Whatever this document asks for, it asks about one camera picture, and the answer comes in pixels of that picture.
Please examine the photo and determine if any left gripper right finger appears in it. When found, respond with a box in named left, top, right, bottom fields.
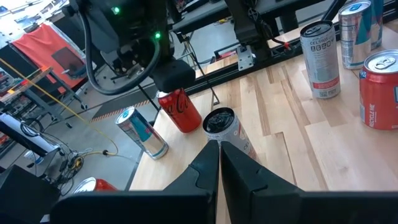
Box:
left=220, top=141, right=302, bottom=203

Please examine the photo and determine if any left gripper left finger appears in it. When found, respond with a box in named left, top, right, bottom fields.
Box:
left=164, top=139, right=220, bottom=200

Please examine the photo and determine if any red Coca-Cola can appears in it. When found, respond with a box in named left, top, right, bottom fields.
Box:
left=155, top=88, right=203, bottom=134

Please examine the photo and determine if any white Celsius can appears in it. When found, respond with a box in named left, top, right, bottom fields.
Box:
left=299, top=20, right=342, bottom=100
left=201, top=107, right=261, bottom=162

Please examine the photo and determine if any blue silver Red Bull can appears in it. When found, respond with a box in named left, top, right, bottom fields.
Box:
left=114, top=106, right=170, bottom=161
left=338, top=0, right=373, bottom=70
left=369, top=0, right=384, bottom=50

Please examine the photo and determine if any red Fanta strawberry can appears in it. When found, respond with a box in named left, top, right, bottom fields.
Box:
left=359, top=49, right=398, bottom=131
left=72, top=176, right=118, bottom=194

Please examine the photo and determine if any black mat with orange stripes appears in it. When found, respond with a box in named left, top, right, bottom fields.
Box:
left=90, top=90, right=159, bottom=124

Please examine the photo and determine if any black office chair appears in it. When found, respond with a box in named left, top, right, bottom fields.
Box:
left=51, top=46, right=88, bottom=110

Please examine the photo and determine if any grey metal workbench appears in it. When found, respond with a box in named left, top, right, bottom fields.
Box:
left=0, top=67, right=88, bottom=125

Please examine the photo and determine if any red fabric cover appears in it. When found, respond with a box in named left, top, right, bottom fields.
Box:
left=11, top=23, right=86, bottom=90

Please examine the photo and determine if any white pole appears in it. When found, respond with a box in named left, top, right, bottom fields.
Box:
left=0, top=112, right=60, bottom=158

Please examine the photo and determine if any black aluminium rig frame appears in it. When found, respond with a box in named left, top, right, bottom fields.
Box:
left=172, top=0, right=398, bottom=96

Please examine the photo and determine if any silver metal bracket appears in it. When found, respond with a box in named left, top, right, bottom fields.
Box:
left=236, top=45, right=255, bottom=72

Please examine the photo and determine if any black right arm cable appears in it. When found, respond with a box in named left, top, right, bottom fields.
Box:
left=77, top=12, right=162, bottom=96

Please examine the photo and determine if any black cable with red plug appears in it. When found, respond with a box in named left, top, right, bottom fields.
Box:
left=247, top=7, right=296, bottom=52

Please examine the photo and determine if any yellow floor cable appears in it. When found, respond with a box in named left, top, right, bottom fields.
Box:
left=0, top=57, right=119, bottom=156

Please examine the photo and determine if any floor cable tangle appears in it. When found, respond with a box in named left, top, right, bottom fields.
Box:
left=40, top=124, right=94, bottom=187

